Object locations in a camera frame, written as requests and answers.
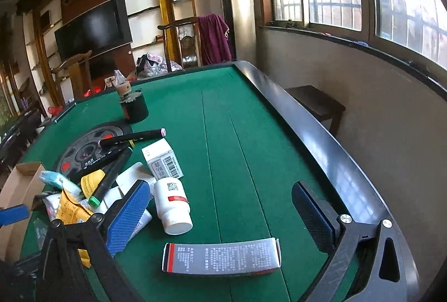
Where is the purple cloth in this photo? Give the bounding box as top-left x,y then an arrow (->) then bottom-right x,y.
196,13 -> 233,65

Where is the yellow packet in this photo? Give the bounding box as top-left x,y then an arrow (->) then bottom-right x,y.
56,188 -> 95,268

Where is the dark green bar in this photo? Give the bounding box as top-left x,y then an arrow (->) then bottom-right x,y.
52,102 -> 77,124

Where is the cardboard box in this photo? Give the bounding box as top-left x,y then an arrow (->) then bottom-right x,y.
0,162 -> 47,262

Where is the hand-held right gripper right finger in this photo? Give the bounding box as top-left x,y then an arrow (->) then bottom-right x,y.
291,180 -> 420,302

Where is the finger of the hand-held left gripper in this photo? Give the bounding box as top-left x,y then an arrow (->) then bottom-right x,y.
0,205 -> 30,226

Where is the round table centre disc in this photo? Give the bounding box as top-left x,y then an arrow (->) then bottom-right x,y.
56,121 -> 133,180

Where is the black marker pink cap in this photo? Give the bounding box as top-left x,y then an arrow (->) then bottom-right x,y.
98,127 -> 167,149

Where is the black marker green cap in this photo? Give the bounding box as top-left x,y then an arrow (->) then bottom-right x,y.
87,148 -> 133,208

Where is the brown side table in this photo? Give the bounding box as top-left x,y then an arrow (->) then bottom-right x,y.
284,85 -> 346,136

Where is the black television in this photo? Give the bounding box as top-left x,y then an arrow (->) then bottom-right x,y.
54,0 -> 134,62

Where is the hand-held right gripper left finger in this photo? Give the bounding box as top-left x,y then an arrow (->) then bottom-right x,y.
37,179 -> 152,302

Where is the wooden chair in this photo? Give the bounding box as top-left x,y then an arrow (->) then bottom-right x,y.
157,16 -> 210,72
51,49 -> 93,103

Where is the teal tissue packet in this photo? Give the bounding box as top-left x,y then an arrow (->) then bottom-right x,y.
38,170 -> 82,196

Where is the small white barcode box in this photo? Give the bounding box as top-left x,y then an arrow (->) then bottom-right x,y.
141,141 -> 184,180

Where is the white red label pill bottle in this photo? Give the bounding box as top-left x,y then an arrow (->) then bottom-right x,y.
153,177 -> 193,236

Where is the floral bag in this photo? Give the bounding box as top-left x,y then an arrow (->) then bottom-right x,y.
135,52 -> 184,77

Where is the long grey box red end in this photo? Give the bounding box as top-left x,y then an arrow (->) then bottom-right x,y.
161,237 -> 282,277

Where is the standing air conditioner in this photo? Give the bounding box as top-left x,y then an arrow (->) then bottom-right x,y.
215,0 -> 258,63

